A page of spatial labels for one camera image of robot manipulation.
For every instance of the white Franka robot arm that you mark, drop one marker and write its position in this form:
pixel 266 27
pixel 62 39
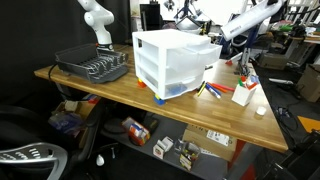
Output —
pixel 98 20

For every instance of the open white plastic drawer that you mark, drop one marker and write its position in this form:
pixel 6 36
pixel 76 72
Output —
pixel 196 56

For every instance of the white spray can cap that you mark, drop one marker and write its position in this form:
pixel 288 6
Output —
pixel 261 110

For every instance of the white plastic drawer unit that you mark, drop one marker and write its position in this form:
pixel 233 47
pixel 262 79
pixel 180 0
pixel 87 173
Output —
pixel 156 60

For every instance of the small white open box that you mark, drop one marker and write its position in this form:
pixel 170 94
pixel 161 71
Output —
pixel 161 148

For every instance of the open cardboard box with clutter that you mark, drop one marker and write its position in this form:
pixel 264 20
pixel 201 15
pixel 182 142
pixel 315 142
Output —
pixel 71 118

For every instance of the blue metal stand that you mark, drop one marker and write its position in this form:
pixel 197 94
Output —
pixel 248 50

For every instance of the small brown cardboard box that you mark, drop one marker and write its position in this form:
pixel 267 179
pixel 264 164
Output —
pixel 271 61

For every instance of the red triangular clamp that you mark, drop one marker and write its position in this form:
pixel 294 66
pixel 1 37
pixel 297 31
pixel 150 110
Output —
pixel 229 62

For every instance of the red marker in holder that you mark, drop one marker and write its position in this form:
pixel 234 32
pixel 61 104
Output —
pixel 243 79

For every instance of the orange marker in holder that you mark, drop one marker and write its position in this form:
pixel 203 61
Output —
pixel 252 85

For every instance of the green marker in holder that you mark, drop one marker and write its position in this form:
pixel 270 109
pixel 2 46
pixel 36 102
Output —
pixel 240 82

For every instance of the pink marker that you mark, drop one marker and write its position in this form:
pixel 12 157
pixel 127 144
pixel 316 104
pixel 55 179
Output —
pixel 226 87

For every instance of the white square pen holder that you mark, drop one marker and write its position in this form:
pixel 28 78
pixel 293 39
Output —
pixel 243 96

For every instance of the blue marker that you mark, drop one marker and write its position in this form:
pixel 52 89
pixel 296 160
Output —
pixel 212 91

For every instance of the black marker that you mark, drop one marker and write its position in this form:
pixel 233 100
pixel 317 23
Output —
pixel 203 84

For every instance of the yellow marker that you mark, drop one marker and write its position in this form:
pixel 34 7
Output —
pixel 201 90

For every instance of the black monitor with stand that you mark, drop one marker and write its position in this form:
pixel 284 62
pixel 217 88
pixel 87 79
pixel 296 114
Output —
pixel 150 16

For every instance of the orange yellow floor mat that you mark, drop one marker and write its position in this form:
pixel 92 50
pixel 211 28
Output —
pixel 310 123

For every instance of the blue yellow toy block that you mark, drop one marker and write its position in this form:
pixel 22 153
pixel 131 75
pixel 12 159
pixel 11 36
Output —
pixel 159 99

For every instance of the large cardboard box with label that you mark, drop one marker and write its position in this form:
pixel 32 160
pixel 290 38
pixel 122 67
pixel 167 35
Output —
pixel 208 141

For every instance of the orange toy block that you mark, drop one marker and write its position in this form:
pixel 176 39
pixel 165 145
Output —
pixel 141 83

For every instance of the small box with bottles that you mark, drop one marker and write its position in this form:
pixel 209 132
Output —
pixel 188 155

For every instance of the colourful red white package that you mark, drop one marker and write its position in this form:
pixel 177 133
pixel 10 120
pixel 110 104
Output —
pixel 137 131

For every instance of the gray plastic dish rack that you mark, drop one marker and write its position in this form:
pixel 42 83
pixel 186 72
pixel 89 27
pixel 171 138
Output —
pixel 93 65

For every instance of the black mesh office chair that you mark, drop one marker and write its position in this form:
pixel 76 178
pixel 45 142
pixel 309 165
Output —
pixel 30 146

